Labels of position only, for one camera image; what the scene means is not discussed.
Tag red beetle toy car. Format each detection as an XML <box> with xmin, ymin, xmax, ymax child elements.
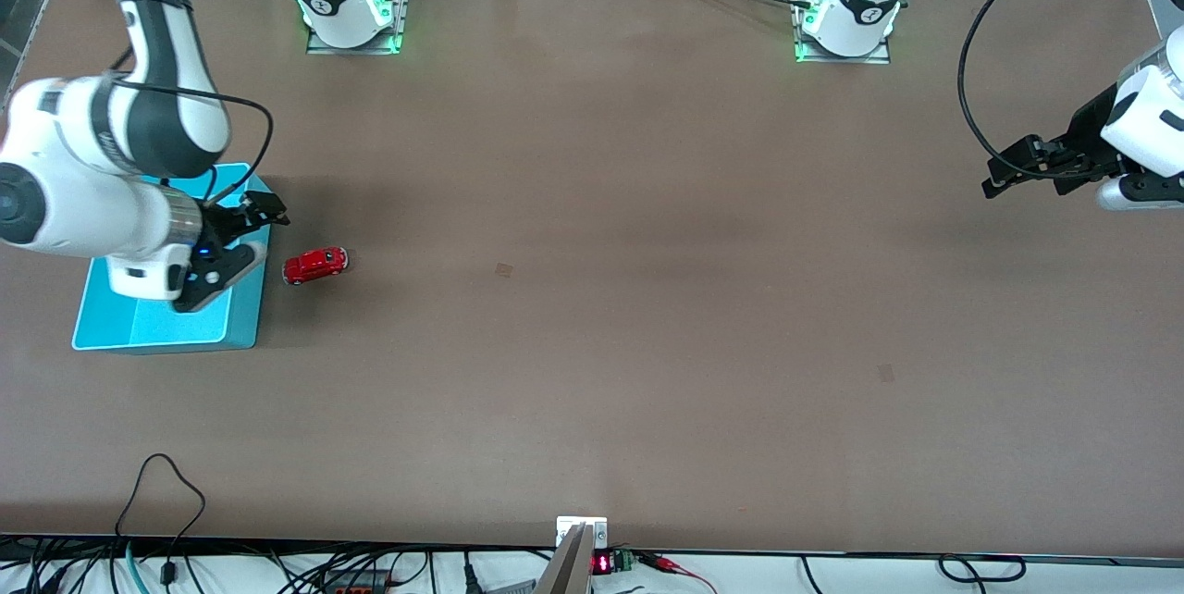
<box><xmin>281</xmin><ymin>246</ymin><xmax>351</xmax><ymax>287</ymax></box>

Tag blue plastic box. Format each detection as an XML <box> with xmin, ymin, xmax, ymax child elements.
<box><xmin>72</xmin><ymin>162</ymin><xmax>272</xmax><ymax>354</ymax></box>

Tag orange power strip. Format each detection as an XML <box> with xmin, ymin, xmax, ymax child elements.
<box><xmin>319</xmin><ymin>569</ymin><xmax>391</xmax><ymax>594</ymax></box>

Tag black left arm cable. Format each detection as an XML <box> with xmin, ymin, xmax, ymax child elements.
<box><xmin>957</xmin><ymin>0</ymin><xmax>1122</xmax><ymax>180</ymax></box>

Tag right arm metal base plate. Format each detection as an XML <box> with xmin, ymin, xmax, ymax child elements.
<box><xmin>305</xmin><ymin>0</ymin><xmax>405</xmax><ymax>56</ymax></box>

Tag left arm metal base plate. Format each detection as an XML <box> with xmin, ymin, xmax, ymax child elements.
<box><xmin>793</xmin><ymin>0</ymin><xmax>892</xmax><ymax>66</ymax></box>

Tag thin black looped cable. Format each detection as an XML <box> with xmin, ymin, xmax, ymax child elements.
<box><xmin>114</xmin><ymin>452</ymin><xmax>207</xmax><ymax>588</ymax></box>

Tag aluminium frame rail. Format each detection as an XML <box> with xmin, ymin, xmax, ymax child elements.
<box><xmin>0</xmin><ymin>0</ymin><xmax>58</xmax><ymax>109</ymax></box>

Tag teal cable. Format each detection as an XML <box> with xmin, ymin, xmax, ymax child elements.
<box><xmin>123</xmin><ymin>538</ymin><xmax>151</xmax><ymax>594</ymax></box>

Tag black coiled cable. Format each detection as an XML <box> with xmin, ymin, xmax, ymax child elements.
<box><xmin>937</xmin><ymin>554</ymin><xmax>1028</xmax><ymax>585</ymax></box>

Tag silver mounting bracket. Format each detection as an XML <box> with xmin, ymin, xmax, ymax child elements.
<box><xmin>555</xmin><ymin>516</ymin><xmax>609</xmax><ymax>551</ymax></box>

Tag grey camera mount arm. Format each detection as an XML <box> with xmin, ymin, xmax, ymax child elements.
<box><xmin>535</xmin><ymin>525</ymin><xmax>593</xmax><ymax>594</ymax></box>

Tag red clip lead wire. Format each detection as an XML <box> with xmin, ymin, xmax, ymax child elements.
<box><xmin>638</xmin><ymin>552</ymin><xmax>718</xmax><ymax>594</ymax></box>

